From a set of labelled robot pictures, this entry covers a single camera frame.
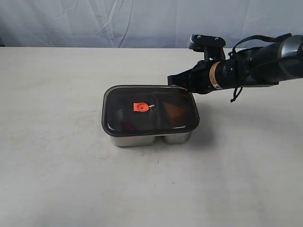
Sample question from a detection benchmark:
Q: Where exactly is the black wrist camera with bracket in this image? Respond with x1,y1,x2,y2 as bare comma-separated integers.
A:
187,35,226,61

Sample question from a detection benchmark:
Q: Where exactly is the red toy sausage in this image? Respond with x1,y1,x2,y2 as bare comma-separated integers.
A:
121,121,136,131

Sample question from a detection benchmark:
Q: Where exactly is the blue-grey backdrop cloth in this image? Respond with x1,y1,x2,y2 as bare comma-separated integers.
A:
0,0,303,48

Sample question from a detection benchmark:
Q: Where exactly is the black cable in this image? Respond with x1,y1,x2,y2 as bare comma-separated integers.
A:
228,33,293,103

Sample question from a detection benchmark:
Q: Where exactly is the dark transparent lunch box lid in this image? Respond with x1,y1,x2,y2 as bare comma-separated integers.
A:
101,85,199,137

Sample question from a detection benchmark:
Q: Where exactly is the stainless steel lunch box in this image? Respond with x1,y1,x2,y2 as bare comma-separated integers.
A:
110,131,192,147

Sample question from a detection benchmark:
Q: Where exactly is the yellow toy cheese wedge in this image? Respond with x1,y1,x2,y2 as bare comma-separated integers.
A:
163,102,186,126

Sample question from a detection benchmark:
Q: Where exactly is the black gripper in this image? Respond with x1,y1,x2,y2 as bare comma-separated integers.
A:
167,59,251,95

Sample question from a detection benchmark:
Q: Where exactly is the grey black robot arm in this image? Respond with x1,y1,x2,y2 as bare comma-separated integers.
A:
168,33,303,101

